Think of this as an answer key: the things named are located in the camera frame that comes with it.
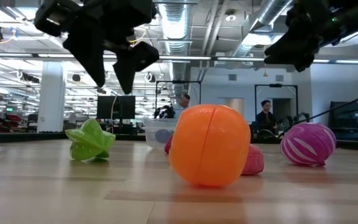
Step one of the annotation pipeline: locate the white pillar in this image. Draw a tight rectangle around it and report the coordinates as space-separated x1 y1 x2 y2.
37 61 67 134

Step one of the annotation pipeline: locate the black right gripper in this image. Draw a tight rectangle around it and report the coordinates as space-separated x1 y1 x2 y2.
264 0 345 73

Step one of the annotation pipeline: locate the green toy starfruit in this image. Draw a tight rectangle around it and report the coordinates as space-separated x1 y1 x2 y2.
65 118 117 162

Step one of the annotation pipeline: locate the person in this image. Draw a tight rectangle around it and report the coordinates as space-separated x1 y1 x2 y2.
255 99 279 135
172 93 191 119

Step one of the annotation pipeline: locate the red toy strawberry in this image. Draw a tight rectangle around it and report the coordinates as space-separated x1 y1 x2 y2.
164 134 174 155

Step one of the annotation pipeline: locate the silver ventilation duct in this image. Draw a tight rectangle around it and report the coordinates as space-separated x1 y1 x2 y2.
157 0 195 97
231 0 293 58

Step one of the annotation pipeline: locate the black background monitor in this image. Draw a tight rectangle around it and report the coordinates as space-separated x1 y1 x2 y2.
96 95 136 120

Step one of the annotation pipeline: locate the black cabinet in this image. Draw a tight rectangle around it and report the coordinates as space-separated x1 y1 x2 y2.
329 100 358 141

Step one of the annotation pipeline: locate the purple toy eggplant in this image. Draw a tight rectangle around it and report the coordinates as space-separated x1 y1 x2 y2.
154 128 173 144

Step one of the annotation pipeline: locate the orange toy orange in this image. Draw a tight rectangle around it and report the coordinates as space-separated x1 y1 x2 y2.
168 103 252 189

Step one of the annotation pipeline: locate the clear plastic tupperware container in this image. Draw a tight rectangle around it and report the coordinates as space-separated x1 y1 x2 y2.
143 118 180 151

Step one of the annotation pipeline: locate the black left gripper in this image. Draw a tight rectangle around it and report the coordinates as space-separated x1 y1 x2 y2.
34 0 160 95

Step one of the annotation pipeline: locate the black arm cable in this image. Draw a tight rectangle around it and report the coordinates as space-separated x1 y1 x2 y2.
277 86 358 139

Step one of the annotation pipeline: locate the small pink toy fruit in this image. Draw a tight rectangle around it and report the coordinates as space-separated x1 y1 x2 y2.
241 143 265 176

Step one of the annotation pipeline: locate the magenta striped toy vegetable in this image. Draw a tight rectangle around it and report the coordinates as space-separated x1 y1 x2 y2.
280 122 337 167

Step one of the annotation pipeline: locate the long white light bar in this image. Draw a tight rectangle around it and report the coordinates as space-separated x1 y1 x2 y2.
0 52 358 65

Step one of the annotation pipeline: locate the black metal rig frame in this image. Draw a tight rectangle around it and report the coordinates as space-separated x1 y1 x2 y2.
254 83 299 125

